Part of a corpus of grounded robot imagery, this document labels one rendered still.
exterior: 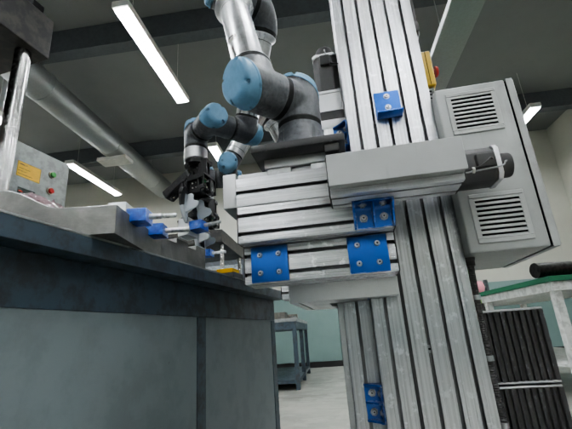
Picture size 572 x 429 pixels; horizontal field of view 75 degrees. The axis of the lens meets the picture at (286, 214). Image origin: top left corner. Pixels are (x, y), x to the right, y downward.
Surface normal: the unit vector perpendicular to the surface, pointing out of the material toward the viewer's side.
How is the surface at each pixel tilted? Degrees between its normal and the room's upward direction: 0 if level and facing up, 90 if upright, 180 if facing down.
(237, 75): 97
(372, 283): 90
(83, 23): 180
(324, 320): 90
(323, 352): 90
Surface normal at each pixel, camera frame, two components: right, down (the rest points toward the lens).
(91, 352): 0.95, -0.15
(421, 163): -0.18, -0.29
